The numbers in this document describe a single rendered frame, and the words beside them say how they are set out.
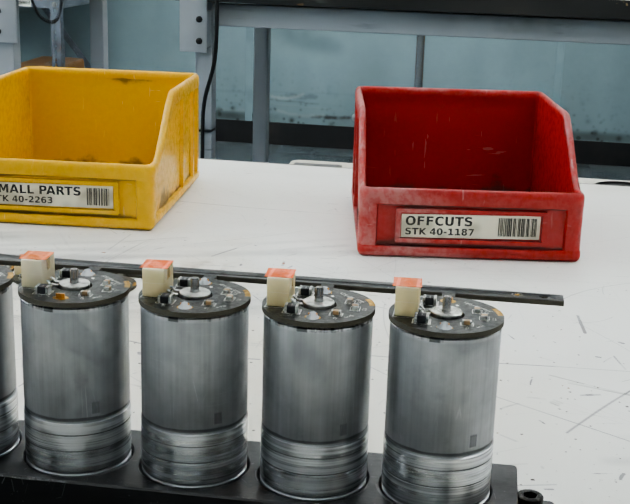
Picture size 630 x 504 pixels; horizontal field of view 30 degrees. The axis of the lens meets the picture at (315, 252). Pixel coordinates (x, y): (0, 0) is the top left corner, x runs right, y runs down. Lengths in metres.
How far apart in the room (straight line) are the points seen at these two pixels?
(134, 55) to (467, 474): 4.67
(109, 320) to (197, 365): 0.02
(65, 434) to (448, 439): 0.09
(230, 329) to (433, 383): 0.05
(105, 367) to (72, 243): 0.27
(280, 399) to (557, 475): 0.10
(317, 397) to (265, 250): 0.28
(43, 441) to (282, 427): 0.06
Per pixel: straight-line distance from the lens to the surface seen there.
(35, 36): 5.05
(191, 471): 0.27
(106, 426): 0.27
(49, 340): 0.26
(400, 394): 0.25
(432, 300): 0.26
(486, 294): 0.27
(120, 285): 0.27
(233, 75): 4.80
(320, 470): 0.26
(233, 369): 0.26
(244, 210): 0.60
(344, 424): 0.26
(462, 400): 0.25
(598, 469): 0.34
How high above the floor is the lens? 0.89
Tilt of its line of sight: 16 degrees down
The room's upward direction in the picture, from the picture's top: 2 degrees clockwise
